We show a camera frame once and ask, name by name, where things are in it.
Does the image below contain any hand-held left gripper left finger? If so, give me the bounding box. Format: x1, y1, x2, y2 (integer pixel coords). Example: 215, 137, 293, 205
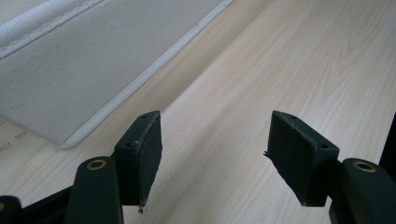
113, 110, 163, 214

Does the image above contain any white fabric storage box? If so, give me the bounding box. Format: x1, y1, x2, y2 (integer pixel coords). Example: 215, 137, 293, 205
0, 0, 235, 150

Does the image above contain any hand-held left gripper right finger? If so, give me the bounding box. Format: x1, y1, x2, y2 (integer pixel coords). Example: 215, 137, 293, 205
263, 110, 340, 208

